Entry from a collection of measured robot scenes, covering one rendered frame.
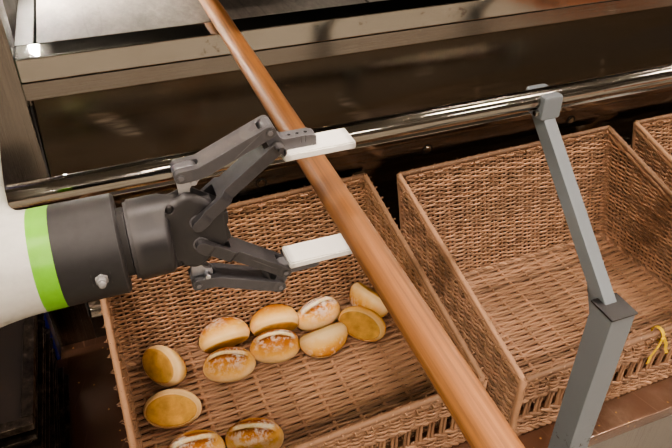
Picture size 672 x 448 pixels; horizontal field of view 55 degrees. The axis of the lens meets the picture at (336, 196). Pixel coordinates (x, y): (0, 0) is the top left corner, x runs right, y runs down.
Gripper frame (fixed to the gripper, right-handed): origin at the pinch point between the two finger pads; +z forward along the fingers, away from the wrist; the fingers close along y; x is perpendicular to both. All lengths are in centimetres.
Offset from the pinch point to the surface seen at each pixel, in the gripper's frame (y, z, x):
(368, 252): -0.3, -0.6, 9.7
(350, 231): -0.1, -0.8, 6.0
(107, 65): 5, -19, -54
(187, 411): 57, -18, -25
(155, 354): 55, -21, -39
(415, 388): 61, 23, -19
